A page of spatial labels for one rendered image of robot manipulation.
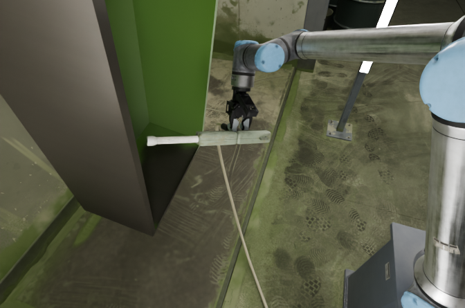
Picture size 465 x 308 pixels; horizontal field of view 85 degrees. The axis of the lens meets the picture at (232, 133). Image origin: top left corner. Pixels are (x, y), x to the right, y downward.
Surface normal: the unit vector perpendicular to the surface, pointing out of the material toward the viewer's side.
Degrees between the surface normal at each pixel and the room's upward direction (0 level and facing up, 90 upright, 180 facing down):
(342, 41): 61
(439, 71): 83
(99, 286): 0
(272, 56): 66
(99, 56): 90
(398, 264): 0
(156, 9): 90
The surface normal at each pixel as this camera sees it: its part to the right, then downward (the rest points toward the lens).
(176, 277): -0.04, -0.68
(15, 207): 0.77, -0.18
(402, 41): -0.86, 0.00
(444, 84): -0.86, 0.31
